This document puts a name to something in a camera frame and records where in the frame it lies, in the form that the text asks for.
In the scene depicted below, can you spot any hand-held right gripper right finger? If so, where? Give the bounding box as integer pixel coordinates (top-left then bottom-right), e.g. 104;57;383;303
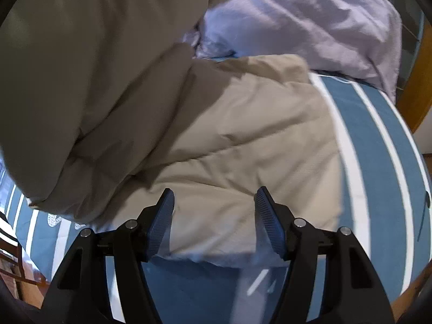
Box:
253;185;396;324

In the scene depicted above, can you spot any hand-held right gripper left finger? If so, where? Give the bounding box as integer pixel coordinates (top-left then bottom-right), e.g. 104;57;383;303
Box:
42;187;176;324

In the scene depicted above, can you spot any beige puffer jacket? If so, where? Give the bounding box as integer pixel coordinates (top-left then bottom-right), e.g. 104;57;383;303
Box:
0;0;345;268

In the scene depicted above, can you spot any blue striped bed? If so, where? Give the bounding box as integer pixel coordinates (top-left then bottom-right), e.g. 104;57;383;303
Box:
0;53;432;324

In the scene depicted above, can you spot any lavender pillow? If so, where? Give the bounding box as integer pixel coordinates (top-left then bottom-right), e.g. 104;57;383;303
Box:
182;0;403;103

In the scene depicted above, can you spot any frosted glass door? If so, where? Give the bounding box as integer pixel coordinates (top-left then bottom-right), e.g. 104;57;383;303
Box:
374;0;426;90

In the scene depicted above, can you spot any wooden door frame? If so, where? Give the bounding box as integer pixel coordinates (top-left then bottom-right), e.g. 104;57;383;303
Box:
359;0;432;134

